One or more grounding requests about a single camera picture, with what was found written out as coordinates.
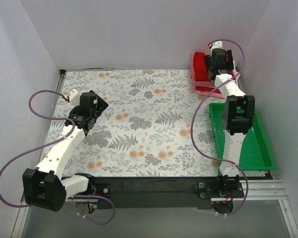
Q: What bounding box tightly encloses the light pink folded shirt bottom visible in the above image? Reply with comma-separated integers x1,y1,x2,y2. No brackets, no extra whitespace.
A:
195,90,224,99

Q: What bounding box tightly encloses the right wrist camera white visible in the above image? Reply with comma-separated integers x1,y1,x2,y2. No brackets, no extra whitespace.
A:
208,41,223,51

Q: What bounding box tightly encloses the purple cable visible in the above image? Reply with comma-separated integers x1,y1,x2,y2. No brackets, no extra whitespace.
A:
190,38,249,217
0,90,115,226

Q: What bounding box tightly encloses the green plastic tray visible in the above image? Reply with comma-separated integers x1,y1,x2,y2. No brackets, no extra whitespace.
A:
209,103,275,171

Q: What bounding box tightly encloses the salmon pink folded shirt top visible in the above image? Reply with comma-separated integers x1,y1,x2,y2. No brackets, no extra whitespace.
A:
190,69,213,87

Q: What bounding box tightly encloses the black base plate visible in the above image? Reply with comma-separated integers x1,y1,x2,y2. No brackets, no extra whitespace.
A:
67,176,245,210

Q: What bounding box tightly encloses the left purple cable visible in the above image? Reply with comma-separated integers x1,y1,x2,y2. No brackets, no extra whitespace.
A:
0,90,115,226

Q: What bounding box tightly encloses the floral patterned table mat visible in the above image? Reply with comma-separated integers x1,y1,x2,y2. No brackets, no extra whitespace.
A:
36,68,248,178

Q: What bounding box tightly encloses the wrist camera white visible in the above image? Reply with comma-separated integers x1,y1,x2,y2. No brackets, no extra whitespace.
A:
208,41,223,51
65,88,81,107

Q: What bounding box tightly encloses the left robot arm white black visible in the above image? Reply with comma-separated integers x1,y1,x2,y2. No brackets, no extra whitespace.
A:
22,88,108,211

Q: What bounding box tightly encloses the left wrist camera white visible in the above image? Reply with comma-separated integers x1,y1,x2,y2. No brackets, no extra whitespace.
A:
65,88,81,107

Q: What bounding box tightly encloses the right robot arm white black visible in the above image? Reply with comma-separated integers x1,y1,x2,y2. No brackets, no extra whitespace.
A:
204,48,255,197

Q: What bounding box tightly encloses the red t shirt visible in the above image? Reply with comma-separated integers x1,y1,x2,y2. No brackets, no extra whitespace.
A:
190,52,234,83

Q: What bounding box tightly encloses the crimson folded shirt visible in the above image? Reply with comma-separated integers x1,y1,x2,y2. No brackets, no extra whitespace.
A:
195,86,214,93

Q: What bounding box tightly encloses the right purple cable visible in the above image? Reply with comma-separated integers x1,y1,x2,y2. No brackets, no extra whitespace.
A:
190,38,249,217

